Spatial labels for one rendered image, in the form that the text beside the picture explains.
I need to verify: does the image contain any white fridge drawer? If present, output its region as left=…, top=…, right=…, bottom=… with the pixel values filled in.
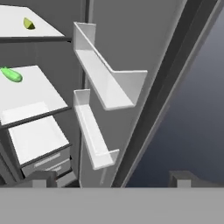
left=7, top=115, right=74, bottom=179

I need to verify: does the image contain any white fridge shelf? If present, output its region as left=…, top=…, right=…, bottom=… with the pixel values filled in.
left=0, top=3, right=73, bottom=44
left=0, top=64, right=73, bottom=130

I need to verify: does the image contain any large white door bin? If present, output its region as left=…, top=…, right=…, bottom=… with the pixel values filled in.
left=73, top=21, right=149, bottom=111

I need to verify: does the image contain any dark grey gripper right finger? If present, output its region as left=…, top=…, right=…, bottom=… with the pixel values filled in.
left=168, top=171, right=224, bottom=189

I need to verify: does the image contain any green cucumber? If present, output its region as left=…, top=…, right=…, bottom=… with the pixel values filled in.
left=0, top=66, right=24, bottom=83

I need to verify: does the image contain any grey fridge body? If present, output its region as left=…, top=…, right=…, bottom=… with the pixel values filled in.
left=0, top=0, right=88, bottom=189

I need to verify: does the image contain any yellow-green lemon wedge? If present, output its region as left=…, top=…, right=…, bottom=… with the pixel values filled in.
left=23, top=17, right=36, bottom=31

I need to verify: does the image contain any small white door bin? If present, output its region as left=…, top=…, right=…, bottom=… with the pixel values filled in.
left=73, top=88, right=121, bottom=171

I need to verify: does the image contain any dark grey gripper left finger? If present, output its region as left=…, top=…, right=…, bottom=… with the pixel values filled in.
left=6, top=170, right=58, bottom=189

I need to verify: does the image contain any grey fridge door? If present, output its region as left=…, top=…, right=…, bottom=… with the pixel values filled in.
left=79, top=0, right=224, bottom=188

